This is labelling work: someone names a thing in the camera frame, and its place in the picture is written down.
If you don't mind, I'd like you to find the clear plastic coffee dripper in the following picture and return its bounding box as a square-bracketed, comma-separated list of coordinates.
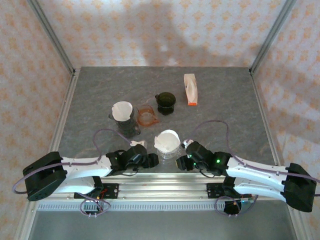
[153, 139, 183, 161]

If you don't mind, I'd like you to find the white paper coffee filter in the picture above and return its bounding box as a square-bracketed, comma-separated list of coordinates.
[153, 129, 181, 154]
[111, 100, 135, 121]

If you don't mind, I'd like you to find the smoke grey glass server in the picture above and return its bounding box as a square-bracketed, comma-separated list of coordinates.
[116, 121, 142, 139]

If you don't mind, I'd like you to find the orange glass coffee server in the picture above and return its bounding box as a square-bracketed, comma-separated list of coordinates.
[136, 104, 161, 128]

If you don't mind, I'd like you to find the dark green coffee dripper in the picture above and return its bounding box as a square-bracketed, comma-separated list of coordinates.
[154, 91, 178, 116]

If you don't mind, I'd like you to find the coffee filter paper package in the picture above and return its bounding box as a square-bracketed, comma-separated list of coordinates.
[183, 73, 200, 107]

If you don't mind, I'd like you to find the small green circuit board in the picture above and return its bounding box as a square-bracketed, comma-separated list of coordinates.
[238, 197, 256, 208]

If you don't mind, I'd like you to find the aluminium mounting rail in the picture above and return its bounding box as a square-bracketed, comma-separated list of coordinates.
[31, 171, 300, 201]

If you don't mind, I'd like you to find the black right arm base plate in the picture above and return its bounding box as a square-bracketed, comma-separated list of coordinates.
[206, 183, 225, 200]

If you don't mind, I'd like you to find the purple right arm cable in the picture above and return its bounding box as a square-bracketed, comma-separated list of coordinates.
[184, 120, 320, 197]

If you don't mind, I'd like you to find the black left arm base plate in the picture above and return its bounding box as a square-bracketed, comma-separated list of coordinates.
[101, 183, 120, 200]

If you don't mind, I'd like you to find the white slotted cable duct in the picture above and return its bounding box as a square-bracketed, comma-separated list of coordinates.
[36, 201, 226, 211]

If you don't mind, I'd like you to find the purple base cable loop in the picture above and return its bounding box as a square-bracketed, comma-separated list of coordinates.
[215, 195, 260, 218]
[79, 196, 112, 218]

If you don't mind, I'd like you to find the aluminium side rail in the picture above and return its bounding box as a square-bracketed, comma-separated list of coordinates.
[39, 68, 81, 181]
[249, 69, 286, 181]

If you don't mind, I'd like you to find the aluminium frame post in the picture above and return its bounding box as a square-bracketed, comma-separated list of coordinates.
[249, 0, 298, 73]
[26, 0, 77, 75]

